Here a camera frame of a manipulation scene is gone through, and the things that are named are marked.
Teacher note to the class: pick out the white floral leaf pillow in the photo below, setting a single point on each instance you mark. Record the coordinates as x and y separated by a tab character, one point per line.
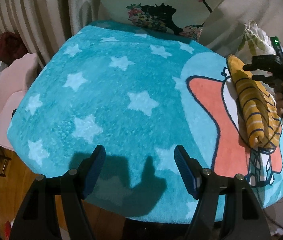
256	41

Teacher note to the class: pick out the dark red plush item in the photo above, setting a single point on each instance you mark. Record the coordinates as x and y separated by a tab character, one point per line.
11	47

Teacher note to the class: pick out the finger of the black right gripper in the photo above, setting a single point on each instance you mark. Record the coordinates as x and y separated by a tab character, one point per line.
256	67
269	80

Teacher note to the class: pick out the teal star pattern blanket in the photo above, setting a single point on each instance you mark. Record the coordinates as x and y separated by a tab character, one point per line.
140	94

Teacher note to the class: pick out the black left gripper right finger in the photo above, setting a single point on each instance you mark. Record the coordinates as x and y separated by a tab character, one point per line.
190	171

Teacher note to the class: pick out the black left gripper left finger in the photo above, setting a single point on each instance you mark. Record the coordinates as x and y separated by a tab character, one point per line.
91	169

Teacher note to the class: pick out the orange striped knit sweater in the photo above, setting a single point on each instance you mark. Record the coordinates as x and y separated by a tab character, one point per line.
257	106

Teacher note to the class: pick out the striped beige curtain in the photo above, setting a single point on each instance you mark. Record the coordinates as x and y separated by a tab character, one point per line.
44	25

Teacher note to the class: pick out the white cushion with black silhouette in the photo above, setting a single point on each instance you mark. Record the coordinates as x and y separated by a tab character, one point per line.
180	17

